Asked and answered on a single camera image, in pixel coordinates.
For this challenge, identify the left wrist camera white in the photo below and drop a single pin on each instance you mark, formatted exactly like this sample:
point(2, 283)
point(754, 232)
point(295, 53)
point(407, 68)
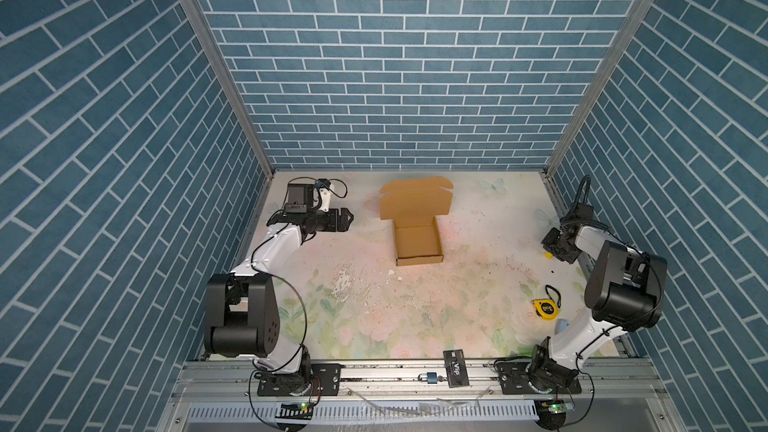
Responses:
point(326, 190)

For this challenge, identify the left controller board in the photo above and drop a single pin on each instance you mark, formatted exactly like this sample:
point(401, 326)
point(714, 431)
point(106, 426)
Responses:
point(301, 411)

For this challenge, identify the brown cardboard box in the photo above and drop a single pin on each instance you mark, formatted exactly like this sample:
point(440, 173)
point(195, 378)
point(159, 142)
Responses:
point(413, 206)

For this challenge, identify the aluminium corner post left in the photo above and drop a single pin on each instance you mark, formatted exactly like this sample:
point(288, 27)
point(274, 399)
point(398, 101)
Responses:
point(203, 32)

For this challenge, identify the aluminium corner post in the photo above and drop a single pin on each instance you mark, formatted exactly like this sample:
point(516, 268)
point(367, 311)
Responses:
point(203, 32)
point(620, 43)

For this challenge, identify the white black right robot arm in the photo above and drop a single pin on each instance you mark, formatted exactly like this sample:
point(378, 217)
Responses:
point(624, 293)

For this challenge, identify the aluminium corner post right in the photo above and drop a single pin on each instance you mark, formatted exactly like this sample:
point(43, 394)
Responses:
point(620, 43)

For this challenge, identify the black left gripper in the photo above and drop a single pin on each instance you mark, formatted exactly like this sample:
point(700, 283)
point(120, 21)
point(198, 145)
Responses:
point(341, 221)

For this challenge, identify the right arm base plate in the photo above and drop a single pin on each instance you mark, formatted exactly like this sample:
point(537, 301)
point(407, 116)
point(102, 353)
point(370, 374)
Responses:
point(521, 378)

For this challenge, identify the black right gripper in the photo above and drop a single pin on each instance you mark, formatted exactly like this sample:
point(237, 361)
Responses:
point(547, 242)

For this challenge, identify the yellow tape measure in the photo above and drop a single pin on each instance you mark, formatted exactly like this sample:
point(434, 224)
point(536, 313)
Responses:
point(548, 308)

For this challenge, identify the aluminium front rail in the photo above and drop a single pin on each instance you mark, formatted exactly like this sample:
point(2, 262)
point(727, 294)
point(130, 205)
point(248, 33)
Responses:
point(601, 378)

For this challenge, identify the small padlock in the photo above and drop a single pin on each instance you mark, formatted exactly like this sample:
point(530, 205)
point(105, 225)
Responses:
point(429, 378)

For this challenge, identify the black VIP card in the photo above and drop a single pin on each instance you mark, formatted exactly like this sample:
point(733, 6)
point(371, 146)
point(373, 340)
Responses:
point(456, 368)

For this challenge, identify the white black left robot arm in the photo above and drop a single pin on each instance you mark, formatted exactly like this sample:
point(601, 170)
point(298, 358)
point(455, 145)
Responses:
point(241, 309)

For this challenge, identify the white slotted cable duct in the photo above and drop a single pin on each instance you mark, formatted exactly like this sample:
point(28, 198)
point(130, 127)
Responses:
point(349, 412)

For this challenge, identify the controller board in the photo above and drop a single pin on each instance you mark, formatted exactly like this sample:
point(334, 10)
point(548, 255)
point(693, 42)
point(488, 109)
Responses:
point(301, 411)
point(552, 414)

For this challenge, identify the blue grey stapler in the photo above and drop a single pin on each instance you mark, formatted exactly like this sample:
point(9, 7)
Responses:
point(561, 326)

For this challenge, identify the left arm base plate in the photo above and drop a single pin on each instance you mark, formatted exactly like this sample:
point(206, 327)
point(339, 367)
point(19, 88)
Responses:
point(310, 379)

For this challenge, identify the right controller board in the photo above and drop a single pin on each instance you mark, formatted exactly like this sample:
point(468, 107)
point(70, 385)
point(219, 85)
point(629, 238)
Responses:
point(552, 414)

